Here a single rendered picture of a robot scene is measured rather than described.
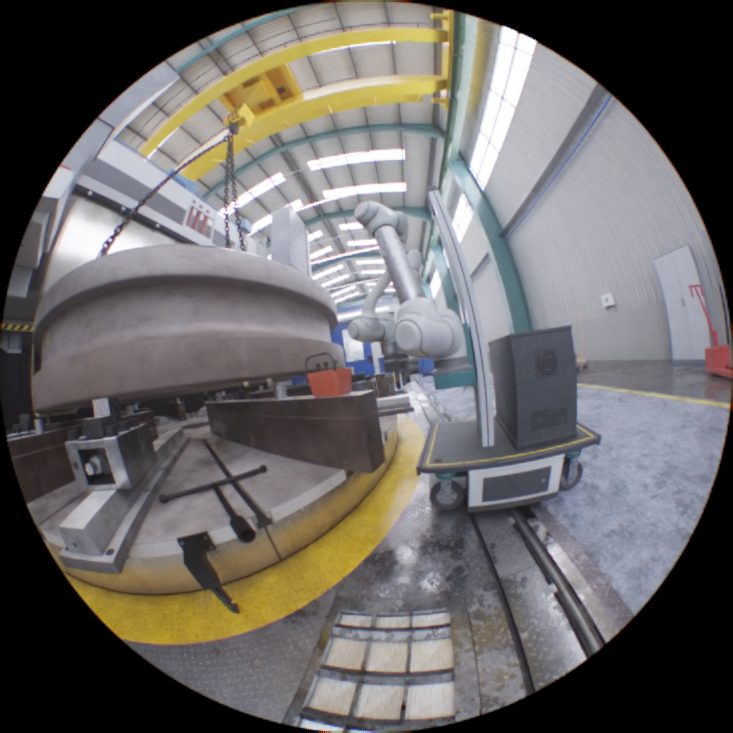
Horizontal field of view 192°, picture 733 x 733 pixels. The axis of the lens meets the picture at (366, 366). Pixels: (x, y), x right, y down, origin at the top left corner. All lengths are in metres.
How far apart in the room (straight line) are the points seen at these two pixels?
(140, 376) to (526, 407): 1.88
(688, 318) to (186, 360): 6.45
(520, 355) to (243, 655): 1.50
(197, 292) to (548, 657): 2.25
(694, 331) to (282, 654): 5.84
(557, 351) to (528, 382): 0.20
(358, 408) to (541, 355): 0.84
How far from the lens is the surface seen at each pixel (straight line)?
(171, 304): 1.58
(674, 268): 5.56
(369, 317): 0.97
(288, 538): 1.09
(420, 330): 0.69
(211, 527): 0.94
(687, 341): 5.52
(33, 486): 2.11
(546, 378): 1.05
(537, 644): 0.86
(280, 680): 0.87
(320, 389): 1.08
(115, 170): 7.59
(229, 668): 0.95
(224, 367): 1.36
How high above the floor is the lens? 0.79
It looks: 1 degrees up
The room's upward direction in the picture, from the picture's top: 9 degrees counter-clockwise
